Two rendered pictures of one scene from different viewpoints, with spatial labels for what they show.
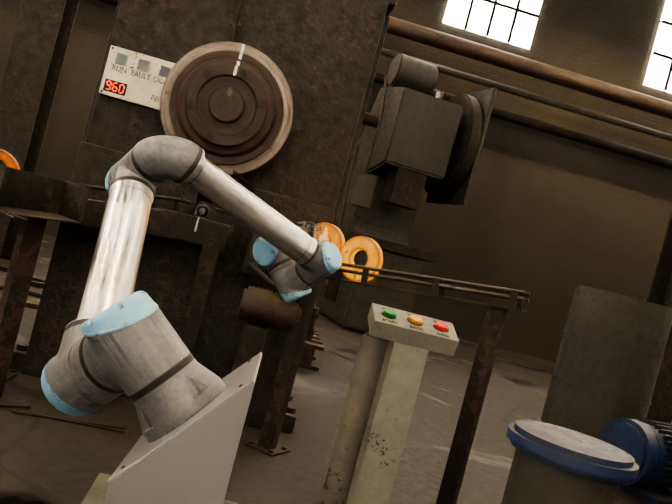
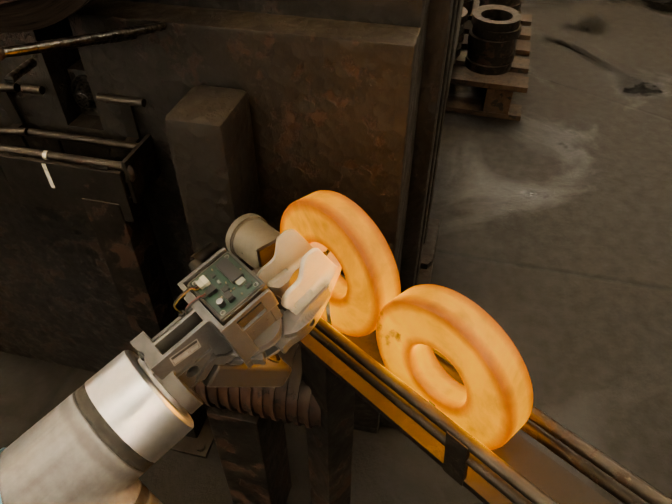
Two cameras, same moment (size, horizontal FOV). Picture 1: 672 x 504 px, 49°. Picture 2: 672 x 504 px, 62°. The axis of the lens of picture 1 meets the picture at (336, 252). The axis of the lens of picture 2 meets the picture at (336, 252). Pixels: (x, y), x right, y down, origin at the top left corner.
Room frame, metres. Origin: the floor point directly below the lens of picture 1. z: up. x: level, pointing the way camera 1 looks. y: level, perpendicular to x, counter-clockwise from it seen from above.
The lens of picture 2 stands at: (2.19, -0.10, 1.13)
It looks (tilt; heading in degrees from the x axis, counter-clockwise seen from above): 43 degrees down; 21
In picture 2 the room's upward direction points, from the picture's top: straight up
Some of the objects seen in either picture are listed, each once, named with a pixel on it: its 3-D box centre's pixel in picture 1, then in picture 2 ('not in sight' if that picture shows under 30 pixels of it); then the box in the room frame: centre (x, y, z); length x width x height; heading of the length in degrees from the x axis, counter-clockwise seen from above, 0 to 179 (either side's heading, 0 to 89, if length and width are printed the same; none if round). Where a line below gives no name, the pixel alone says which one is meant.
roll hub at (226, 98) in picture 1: (226, 105); not in sight; (2.59, 0.50, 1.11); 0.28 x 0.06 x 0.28; 97
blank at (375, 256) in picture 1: (360, 259); (447, 366); (2.50, -0.09, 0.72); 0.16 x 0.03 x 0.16; 62
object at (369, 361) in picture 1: (360, 421); not in sight; (2.19, -0.20, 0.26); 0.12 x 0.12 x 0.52
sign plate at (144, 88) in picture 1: (140, 79); not in sight; (2.75, 0.86, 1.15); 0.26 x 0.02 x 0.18; 97
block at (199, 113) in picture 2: (260, 243); (221, 179); (2.73, 0.28, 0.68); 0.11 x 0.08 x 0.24; 7
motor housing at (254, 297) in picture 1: (257, 365); (275, 440); (2.59, 0.16, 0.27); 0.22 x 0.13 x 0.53; 97
